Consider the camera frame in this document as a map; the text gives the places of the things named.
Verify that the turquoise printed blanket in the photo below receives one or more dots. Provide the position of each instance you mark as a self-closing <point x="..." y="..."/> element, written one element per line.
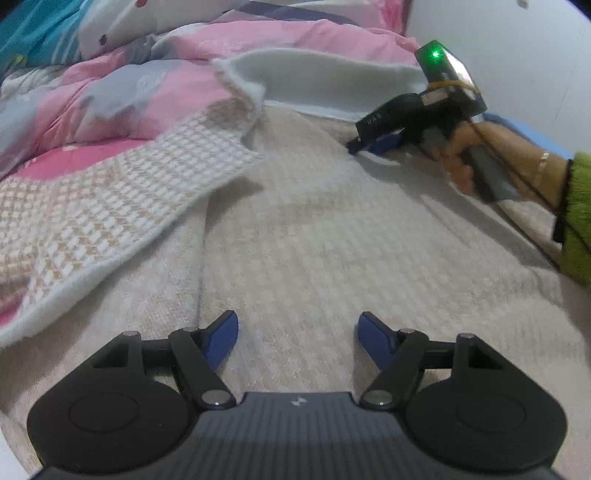
<point x="27" y="32"/>

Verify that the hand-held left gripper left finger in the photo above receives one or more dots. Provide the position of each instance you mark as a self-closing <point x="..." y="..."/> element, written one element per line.
<point x="224" y="337"/>

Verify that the beige houndstooth coat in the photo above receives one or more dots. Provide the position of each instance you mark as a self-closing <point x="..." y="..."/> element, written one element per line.
<point x="300" y="230"/>

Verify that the pink patterned duvet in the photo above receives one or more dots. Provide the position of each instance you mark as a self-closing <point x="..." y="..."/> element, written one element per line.
<point x="184" y="46"/>

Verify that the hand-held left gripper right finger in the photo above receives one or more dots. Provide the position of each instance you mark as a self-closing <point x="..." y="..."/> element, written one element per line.
<point x="374" y="339"/>

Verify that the person's right forearm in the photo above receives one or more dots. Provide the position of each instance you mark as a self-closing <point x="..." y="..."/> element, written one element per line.
<point x="521" y="152"/>

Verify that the person's right hand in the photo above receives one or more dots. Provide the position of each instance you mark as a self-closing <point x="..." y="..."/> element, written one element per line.
<point x="461" y="147"/>

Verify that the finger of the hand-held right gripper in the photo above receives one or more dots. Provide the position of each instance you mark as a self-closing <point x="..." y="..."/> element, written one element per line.
<point x="392" y="115"/>
<point x="383" y="143"/>

